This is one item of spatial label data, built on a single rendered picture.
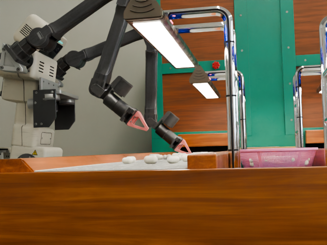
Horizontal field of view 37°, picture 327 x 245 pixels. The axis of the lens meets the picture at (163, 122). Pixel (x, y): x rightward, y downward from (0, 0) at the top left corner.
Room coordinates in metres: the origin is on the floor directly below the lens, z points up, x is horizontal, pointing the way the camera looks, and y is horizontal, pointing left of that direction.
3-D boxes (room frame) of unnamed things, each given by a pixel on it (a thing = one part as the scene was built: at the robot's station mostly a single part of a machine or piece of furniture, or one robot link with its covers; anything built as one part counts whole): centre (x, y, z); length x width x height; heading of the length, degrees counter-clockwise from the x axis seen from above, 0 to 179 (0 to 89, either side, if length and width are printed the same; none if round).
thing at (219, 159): (1.77, -0.24, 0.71); 1.81 x 0.05 x 0.11; 169
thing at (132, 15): (1.26, -0.02, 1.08); 0.62 x 0.08 x 0.07; 169
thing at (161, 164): (1.80, -0.06, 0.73); 1.81 x 0.30 x 0.02; 169
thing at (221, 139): (2.66, -0.23, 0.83); 0.30 x 0.06 x 0.07; 79
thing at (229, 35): (1.24, -0.10, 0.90); 0.20 x 0.19 x 0.45; 169
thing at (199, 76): (2.22, -0.20, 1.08); 0.62 x 0.08 x 0.07; 169
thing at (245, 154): (1.62, -0.38, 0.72); 0.27 x 0.27 x 0.10
